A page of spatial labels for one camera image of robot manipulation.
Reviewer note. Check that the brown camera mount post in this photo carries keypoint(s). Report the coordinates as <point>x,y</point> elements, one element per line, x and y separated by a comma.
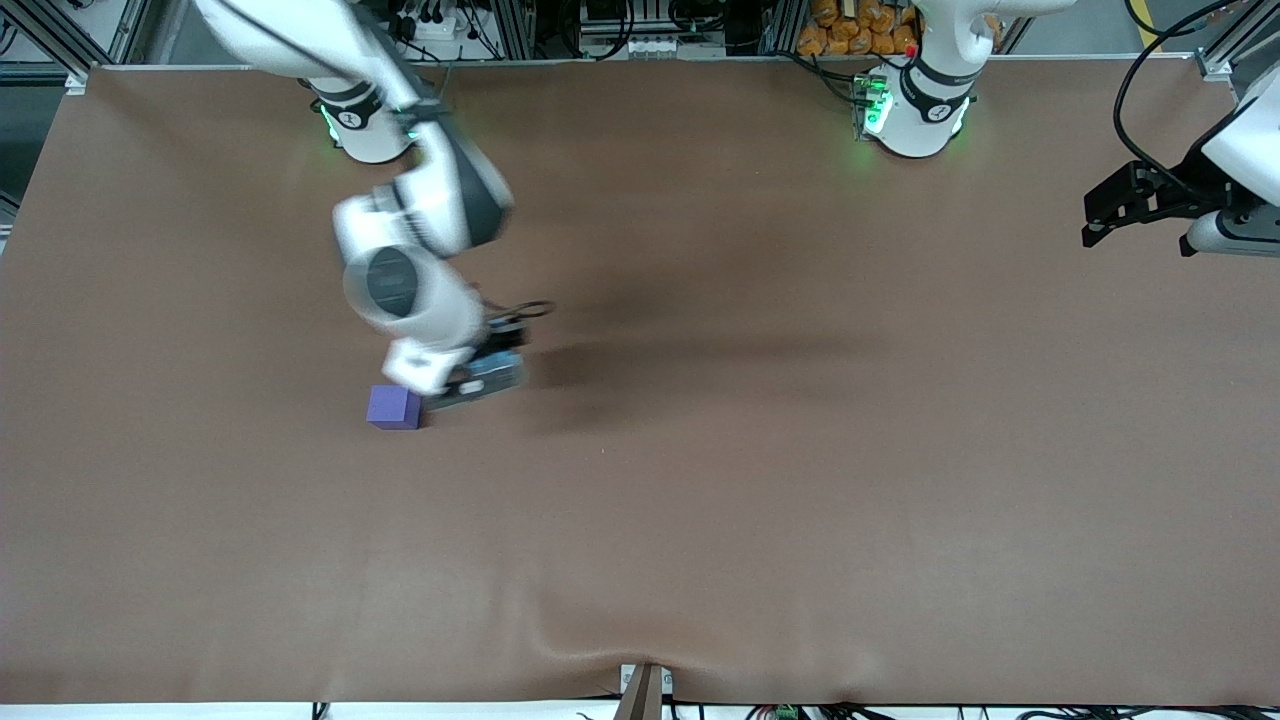
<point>645,695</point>

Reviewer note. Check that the bag of oranges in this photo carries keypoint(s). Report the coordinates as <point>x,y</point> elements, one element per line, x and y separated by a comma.
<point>840,30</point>

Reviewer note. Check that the aluminium frame upright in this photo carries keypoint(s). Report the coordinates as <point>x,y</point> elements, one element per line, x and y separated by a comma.
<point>515,30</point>

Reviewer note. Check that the white power strip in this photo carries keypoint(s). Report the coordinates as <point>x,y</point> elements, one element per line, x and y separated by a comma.
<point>440,28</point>

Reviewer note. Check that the aluminium frame corner post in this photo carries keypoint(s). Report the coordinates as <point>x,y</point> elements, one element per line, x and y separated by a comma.
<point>130,30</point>
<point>1215,65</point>

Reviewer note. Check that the white terminal strip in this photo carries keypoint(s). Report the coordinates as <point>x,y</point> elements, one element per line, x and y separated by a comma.
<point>660,46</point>

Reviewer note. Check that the brown table cover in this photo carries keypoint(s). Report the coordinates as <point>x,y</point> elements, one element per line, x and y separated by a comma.
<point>640,500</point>

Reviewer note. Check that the purple foam block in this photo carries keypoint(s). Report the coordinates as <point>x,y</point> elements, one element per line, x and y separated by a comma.
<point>390,410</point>

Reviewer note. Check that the light blue foam block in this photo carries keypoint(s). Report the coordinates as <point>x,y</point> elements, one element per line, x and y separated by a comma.
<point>492,370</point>

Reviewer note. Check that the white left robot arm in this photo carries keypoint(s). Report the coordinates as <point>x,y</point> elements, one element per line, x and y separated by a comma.
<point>930,110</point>

